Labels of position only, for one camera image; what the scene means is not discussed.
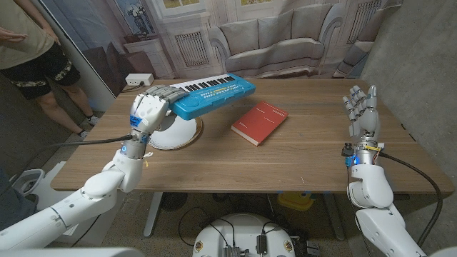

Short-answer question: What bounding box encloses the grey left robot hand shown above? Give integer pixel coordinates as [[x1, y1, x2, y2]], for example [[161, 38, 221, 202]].
[[121, 84, 189, 158]]

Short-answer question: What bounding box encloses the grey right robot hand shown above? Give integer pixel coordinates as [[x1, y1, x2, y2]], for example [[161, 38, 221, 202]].
[[341, 84, 386, 166]]

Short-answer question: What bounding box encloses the blue toy piano keyboard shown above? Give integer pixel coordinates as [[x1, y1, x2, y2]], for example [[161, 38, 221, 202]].
[[167, 73, 256, 121]]

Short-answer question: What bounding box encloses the gold-rimmed white paper plate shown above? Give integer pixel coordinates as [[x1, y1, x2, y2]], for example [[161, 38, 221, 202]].
[[148, 113, 204, 151]]

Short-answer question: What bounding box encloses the red notebook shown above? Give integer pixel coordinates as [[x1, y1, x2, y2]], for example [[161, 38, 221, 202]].
[[231, 101, 289, 147]]

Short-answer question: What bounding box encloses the white power strip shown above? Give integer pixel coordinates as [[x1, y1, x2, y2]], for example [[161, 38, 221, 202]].
[[124, 73, 155, 87]]

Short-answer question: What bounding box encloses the black round floor fan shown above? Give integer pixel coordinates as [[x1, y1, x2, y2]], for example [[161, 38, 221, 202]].
[[159, 192, 189, 211]]

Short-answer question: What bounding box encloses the white table leg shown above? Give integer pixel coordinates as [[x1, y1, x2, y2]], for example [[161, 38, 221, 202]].
[[143, 191, 164, 238], [323, 193, 346, 241]]

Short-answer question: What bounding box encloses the yellow object under table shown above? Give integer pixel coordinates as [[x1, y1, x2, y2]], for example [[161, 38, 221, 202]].
[[277, 192, 315, 211]]

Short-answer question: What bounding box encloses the printed living room backdrop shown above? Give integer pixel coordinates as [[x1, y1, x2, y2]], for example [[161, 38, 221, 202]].
[[39, 0, 404, 97]]

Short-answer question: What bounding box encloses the person in beige shirt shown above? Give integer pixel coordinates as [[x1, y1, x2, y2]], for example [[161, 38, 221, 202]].
[[0, 0, 101, 138]]

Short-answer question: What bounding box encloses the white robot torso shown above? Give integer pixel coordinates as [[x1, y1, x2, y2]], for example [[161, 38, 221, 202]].
[[192, 213, 296, 257]]

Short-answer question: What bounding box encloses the person in blue jeans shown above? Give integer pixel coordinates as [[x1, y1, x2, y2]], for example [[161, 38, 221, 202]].
[[0, 167, 39, 231]]

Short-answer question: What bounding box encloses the black power strip cable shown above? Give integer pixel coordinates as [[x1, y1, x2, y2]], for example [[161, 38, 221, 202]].
[[120, 81, 145, 94]]

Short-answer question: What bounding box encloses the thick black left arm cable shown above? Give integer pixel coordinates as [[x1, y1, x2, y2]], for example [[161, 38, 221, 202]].
[[28, 133, 135, 168]]

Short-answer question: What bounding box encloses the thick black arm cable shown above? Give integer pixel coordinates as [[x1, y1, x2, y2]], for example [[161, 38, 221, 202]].
[[378, 151, 443, 247], [28, 133, 135, 168]]

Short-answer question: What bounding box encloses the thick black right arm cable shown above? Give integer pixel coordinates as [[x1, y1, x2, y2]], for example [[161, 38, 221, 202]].
[[378, 151, 443, 247]]

